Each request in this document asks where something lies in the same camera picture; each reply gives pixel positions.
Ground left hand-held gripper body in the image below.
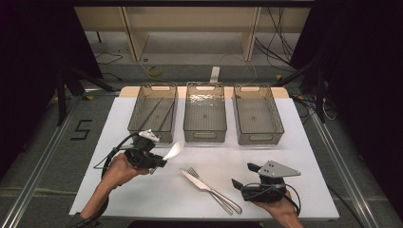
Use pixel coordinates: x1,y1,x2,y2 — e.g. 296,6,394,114
124,128,161,169

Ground left hand-held gripper cable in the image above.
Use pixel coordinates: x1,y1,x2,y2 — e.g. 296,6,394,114
67,132,141,228

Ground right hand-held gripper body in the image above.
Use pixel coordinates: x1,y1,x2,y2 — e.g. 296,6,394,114
240,160,302,204

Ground person's right hand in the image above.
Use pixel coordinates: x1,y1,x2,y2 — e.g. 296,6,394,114
253,189,301,220

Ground grey sleeve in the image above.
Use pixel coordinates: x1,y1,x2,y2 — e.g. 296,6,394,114
67,212,93,228

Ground thick black floor cable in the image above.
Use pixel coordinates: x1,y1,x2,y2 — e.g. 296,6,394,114
326,183,365,228

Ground smoky clear plastic bin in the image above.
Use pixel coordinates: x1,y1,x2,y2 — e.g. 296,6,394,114
232,84,285,146
126,83,179,144
182,81,228,143

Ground metal floor rail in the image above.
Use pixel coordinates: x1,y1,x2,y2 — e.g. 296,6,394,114
0,94,84,228
308,110,381,228

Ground dark curtain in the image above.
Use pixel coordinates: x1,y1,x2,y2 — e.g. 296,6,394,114
0,0,104,180
289,0,403,220

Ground yellow tape roll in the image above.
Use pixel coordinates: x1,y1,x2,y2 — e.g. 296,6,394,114
147,65,163,78

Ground metal table knife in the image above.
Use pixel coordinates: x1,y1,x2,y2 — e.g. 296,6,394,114
180,168,243,215

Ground person's left hand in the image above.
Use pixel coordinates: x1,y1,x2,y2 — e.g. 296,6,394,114
106,152,150,189

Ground black stand legs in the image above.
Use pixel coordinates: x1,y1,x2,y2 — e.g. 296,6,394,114
274,56,327,124
55,66,117,127

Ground white ceramic spoon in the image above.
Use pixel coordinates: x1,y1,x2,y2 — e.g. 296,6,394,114
148,141,184,175

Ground white table sheet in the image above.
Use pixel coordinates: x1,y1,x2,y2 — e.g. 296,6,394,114
68,96,340,221

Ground metal fork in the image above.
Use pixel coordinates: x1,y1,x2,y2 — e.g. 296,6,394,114
187,166,235,217

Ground right hand-held gripper cable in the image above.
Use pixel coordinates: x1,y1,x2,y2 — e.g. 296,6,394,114
245,181,302,217

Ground white floor cable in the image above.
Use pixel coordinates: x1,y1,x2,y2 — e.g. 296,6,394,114
218,51,259,86

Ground light wooden shelf unit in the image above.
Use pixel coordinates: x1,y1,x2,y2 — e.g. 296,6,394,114
73,7,312,63

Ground tangled floor cables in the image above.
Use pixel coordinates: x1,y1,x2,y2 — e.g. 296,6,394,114
291,94,337,125

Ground black cable bundle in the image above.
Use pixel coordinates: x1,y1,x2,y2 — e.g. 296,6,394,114
255,7,296,74

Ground hand-held gripper cable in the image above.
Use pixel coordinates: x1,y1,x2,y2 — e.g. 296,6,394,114
67,132,141,228
245,181,302,217

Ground metal chopstick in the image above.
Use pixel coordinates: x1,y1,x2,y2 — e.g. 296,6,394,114
158,100,176,130
138,97,164,130

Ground white power strip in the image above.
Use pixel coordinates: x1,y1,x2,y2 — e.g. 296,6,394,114
209,66,221,84

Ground thin black floor cable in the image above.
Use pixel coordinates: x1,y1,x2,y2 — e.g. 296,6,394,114
94,51,124,82

